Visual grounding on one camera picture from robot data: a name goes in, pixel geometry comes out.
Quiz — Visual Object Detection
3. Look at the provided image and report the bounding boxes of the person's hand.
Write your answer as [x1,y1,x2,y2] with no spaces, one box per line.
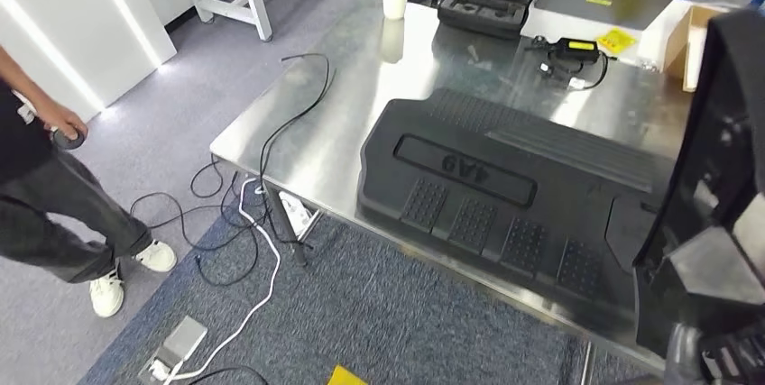
[35,100,89,143]

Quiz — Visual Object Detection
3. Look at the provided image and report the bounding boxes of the black tape roll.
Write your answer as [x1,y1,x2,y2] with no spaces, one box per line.
[51,125,88,151]

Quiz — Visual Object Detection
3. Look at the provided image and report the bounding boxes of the black plastic panel part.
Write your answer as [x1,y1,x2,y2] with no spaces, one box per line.
[631,7,765,367]

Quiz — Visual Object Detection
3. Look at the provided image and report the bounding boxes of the stainless steel workbench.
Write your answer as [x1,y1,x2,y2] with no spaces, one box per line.
[208,0,700,385]

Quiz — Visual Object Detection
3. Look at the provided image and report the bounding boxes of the person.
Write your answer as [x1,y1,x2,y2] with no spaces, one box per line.
[0,44,179,319]

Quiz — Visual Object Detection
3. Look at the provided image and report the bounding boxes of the person's white shoe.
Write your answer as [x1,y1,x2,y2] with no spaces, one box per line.
[134,240,179,275]
[89,267,126,319]

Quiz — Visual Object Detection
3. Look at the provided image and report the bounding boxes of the grey floor socket box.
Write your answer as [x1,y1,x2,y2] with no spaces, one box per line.
[137,315,210,385]

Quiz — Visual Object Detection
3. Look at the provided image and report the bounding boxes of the white power strip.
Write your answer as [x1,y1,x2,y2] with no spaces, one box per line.
[276,190,316,239]

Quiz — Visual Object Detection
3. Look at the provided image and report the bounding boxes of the black engine cover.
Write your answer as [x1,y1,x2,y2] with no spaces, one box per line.
[356,87,681,325]

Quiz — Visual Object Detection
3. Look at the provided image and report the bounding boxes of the yellow sticker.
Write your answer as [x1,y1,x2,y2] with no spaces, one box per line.
[596,27,639,56]

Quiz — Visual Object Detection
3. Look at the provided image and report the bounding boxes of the cardboard box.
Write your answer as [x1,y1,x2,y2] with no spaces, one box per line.
[661,4,732,95]

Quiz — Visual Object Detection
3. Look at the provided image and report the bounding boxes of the black floor cables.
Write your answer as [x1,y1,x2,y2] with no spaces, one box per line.
[128,155,315,288]

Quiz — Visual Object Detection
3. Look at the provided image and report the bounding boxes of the white floor cable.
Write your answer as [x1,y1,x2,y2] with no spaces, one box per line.
[162,178,282,385]

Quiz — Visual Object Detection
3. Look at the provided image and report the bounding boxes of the black cable on workbench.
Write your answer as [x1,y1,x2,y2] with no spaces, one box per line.
[256,52,337,252]

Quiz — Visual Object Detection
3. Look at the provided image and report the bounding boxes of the black floor cable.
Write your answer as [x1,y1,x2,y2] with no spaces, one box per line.
[185,365,272,385]

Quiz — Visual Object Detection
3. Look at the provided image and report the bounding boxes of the black charger with cable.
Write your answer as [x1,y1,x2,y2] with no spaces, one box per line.
[525,35,611,92]

